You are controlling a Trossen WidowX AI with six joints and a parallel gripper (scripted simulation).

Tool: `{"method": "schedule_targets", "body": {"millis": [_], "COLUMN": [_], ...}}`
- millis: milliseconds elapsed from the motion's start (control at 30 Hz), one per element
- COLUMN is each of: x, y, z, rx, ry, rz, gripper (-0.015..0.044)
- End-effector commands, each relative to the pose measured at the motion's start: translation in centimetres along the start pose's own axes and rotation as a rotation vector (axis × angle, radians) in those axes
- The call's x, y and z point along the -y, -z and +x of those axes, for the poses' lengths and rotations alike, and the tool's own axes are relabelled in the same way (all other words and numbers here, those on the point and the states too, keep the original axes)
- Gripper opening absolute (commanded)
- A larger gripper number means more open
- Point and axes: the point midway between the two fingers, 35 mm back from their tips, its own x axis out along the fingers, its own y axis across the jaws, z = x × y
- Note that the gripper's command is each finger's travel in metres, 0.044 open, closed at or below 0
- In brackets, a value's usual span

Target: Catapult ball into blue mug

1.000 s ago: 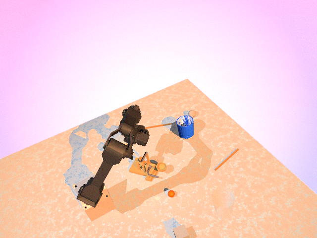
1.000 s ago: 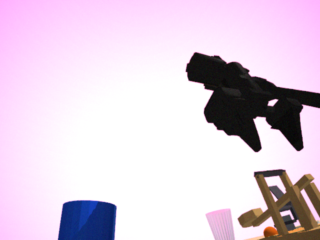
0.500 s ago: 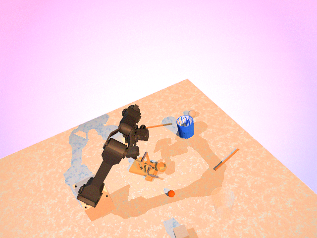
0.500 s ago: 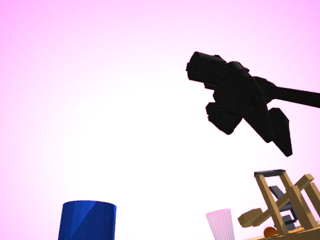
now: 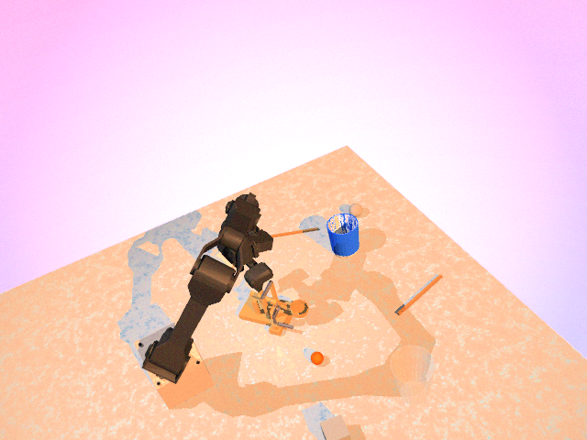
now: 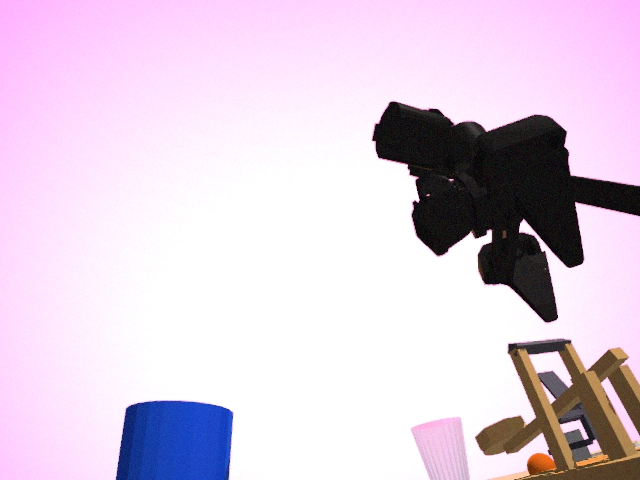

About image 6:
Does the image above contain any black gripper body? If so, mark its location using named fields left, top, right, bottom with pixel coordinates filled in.
left=454, top=114, right=567, bottom=286

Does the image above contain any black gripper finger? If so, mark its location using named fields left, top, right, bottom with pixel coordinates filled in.
left=487, top=146, right=584, bottom=268
left=487, top=251, right=558, bottom=323

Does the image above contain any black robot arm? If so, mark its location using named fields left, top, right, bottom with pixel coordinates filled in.
left=372, top=101, right=640, bottom=257

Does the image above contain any orange ball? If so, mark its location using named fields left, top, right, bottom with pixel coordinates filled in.
left=527, top=453, right=557, bottom=475

